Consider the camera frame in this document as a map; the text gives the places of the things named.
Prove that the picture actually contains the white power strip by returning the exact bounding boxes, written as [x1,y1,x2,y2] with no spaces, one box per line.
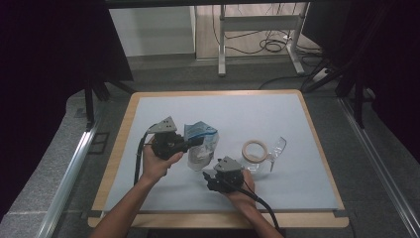
[311,66,332,83]

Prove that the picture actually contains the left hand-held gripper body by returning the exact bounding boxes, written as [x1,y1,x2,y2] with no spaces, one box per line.
[147,116,189,162]

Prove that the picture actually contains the clear plastic bag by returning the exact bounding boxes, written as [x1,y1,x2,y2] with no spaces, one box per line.
[183,120,221,173]

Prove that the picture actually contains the clear glass jar with lid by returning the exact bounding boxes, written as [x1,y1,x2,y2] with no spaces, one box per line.
[241,136,288,176]

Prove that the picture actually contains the person's left hand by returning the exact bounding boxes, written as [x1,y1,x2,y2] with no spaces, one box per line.
[142,138,184,184]

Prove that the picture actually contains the right hand-held gripper black cable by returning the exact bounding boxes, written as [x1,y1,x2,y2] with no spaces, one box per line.
[231,178,282,233]

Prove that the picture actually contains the white panel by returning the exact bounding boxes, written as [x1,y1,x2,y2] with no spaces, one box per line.
[108,5,196,58]

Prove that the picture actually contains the black floor cables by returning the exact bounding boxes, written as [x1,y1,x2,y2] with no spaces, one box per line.
[211,3,324,58]

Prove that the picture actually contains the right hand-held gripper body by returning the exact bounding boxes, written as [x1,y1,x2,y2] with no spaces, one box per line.
[211,156,248,194]

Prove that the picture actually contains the wooden table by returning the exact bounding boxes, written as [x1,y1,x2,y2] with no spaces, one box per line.
[87,88,351,230]

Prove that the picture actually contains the pale blue table mat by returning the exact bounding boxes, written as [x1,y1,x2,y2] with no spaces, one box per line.
[103,93,341,213]

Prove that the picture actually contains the person's right hand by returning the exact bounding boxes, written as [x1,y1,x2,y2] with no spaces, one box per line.
[225,170,257,208]

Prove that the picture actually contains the silver metal rail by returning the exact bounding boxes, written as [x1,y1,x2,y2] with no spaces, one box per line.
[35,119,101,238]
[338,97,420,238]

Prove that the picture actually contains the white metal desk frame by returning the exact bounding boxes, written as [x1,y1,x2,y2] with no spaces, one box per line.
[217,3,311,77]

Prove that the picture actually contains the black tripod stand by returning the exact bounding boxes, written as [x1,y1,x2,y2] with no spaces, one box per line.
[300,56,375,130]
[83,69,137,131]

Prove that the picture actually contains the black curtain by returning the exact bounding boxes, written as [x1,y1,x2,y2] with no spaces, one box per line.
[301,0,420,163]
[0,0,134,221]

